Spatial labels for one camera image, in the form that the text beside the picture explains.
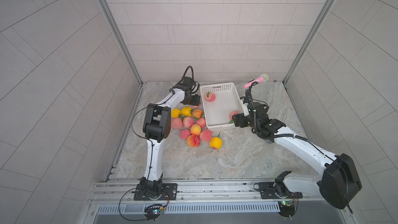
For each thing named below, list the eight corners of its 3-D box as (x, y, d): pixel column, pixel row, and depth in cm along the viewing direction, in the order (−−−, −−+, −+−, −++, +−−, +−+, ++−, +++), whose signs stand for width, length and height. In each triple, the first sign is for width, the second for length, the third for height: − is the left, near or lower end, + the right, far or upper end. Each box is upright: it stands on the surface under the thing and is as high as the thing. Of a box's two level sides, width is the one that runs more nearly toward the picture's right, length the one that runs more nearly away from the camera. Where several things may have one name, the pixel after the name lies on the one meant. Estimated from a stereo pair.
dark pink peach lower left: (179, 136, 90) (178, 133, 87) (185, 130, 93) (184, 127, 89) (185, 141, 88) (184, 138, 85) (191, 135, 91) (191, 131, 87)
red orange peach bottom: (187, 148, 86) (186, 144, 82) (188, 138, 90) (187, 134, 86) (200, 148, 86) (199, 144, 82) (200, 138, 90) (200, 134, 86)
